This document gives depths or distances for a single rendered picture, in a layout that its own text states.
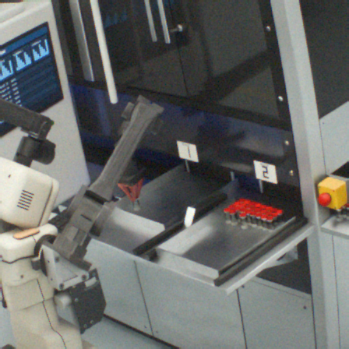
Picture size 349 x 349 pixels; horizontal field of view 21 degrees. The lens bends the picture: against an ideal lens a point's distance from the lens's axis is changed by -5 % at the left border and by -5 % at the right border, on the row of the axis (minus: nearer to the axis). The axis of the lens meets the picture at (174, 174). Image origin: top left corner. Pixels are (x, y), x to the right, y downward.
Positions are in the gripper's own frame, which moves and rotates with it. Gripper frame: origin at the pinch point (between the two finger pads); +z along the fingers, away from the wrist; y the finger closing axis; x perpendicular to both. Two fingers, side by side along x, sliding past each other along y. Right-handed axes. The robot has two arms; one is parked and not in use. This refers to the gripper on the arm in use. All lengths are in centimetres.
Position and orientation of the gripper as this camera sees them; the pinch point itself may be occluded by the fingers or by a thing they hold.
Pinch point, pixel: (134, 197)
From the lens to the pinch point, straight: 318.2
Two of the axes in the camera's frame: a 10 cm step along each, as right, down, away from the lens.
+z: 1.7, 8.8, 4.4
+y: 5.0, -4.6, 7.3
